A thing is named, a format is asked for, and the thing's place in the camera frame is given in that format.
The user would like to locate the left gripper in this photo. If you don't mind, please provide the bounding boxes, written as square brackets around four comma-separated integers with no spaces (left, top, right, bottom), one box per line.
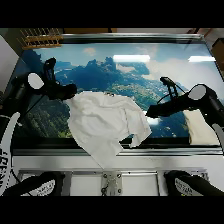
[48,82,78,101]

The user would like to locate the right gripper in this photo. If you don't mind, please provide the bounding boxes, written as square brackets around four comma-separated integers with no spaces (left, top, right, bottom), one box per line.
[145,95,184,119]

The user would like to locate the white T-shirt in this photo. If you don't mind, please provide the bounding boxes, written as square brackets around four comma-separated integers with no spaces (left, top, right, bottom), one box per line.
[66,91,153,170]

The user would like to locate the cream garment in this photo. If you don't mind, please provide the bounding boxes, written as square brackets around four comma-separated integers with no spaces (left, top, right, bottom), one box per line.
[182,108,220,146]

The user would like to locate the wooden rack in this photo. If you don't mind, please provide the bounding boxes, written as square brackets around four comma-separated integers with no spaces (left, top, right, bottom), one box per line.
[19,28,65,51]

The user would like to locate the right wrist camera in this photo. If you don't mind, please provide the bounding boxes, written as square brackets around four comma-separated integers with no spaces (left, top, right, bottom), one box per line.
[159,76,178,102]

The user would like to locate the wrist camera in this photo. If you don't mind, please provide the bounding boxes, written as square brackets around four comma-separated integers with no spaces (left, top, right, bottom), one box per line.
[42,57,58,85]
[159,76,178,102]

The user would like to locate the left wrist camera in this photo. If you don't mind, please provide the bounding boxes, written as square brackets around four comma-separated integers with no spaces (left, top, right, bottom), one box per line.
[42,57,58,85]

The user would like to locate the silver frame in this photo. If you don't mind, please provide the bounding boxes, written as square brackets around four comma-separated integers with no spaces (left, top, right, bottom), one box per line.
[9,32,224,197]

